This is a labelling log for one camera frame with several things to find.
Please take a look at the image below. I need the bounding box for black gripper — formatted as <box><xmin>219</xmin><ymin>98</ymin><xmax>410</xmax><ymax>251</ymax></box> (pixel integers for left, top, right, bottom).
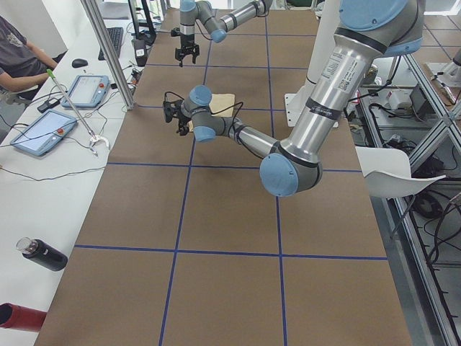
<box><xmin>175</xmin><ymin>34</ymin><xmax>200</xmax><ymax>67</ymax></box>
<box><xmin>176</xmin><ymin>110</ymin><xmax>191</xmax><ymax>136</ymax></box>

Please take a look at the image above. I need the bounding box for cream long-sleeve printed shirt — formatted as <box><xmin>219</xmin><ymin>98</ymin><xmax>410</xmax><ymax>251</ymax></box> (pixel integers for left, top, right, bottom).
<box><xmin>184</xmin><ymin>86</ymin><xmax>235</xmax><ymax>131</ymax></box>

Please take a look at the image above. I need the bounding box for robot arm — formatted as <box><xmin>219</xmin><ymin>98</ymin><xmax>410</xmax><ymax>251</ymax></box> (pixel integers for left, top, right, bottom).
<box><xmin>171</xmin><ymin>0</ymin><xmax>272</xmax><ymax>67</ymax></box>
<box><xmin>164</xmin><ymin>1</ymin><xmax>426</xmax><ymax>197</ymax></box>

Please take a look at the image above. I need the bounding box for black keyboard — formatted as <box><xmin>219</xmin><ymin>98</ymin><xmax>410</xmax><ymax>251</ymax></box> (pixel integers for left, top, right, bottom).
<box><xmin>107</xmin><ymin>27</ymin><xmax>124</xmax><ymax>58</ymax></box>

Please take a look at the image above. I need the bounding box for reacher grabber stick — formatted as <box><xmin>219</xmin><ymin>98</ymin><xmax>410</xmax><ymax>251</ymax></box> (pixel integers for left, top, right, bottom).
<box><xmin>47</xmin><ymin>69</ymin><xmax>110</xmax><ymax>156</ymax></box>

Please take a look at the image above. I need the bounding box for far blue teach pendant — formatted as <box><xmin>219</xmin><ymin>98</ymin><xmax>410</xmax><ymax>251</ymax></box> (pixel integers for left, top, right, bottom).
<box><xmin>67</xmin><ymin>74</ymin><xmax>110</xmax><ymax>109</ymax></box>

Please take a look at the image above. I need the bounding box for blue teach pendant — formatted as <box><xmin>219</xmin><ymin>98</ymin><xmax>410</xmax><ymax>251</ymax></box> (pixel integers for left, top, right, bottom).
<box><xmin>67</xmin><ymin>74</ymin><xmax>110</xmax><ymax>109</ymax></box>
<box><xmin>10</xmin><ymin>110</ymin><xmax>77</xmax><ymax>156</ymax></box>

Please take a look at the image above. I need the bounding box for black computer mouse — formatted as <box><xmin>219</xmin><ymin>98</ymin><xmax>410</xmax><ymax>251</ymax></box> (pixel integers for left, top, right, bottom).
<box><xmin>71</xmin><ymin>58</ymin><xmax>88</xmax><ymax>68</ymax></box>

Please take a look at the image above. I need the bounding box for near blue teach pendant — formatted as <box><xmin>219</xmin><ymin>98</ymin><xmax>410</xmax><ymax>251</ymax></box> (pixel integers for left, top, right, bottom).
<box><xmin>10</xmin><ymin>110</ymin><xmax>77</xmax><ymax>156</ymax></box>

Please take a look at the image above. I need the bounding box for seated person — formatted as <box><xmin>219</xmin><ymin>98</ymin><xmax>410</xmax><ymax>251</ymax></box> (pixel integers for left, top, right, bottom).
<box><xmin>1</xmin><ymin>17</ymin><xmax>66</xmax><ymax>100</ymax></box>

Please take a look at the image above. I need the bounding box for black water bottle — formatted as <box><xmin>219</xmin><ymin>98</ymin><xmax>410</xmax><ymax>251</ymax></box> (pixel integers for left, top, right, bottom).
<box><xmin>16</xmin><ymin>237</ymin><xmax>68</xmax><ymax>272</ymax></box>

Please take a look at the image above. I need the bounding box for white plastic chair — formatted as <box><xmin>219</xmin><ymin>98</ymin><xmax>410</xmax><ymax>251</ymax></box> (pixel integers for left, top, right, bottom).
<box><xmin>355</xmin><ymin>146</ymin><xmax>446</xmax><ymax>198</ymax></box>

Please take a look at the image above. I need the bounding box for red cylinder bottle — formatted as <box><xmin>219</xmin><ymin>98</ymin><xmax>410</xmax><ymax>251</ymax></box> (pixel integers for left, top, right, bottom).
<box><xmin>1</xmin><ymin>303</ymin><xmax>47</xmax><ymax>332</ymax></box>

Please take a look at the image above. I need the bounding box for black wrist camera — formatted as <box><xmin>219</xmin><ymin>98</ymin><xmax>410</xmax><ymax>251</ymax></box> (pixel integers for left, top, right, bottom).
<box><xmin>163</xmin><ymin>100</ymin><xmax>182</xmax><ymax>123</ymax></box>
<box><xmin>171</xmin><ymin>27</ymin><xmax>181</xmax><ymax>37</ymax></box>

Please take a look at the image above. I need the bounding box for aluminium frame post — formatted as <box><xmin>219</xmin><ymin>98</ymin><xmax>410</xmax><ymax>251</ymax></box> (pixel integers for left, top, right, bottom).
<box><xmin>81</xmin><ymin>0</ymin><xmax>135</xmax><ymax>110</ymax></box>

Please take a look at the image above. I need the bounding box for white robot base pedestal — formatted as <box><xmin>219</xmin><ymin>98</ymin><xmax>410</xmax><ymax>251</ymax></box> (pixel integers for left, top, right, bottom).
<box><xmin>285</xmin><ymin>0</ymin><xmax>340</xmax><ymax>127</ymax></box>

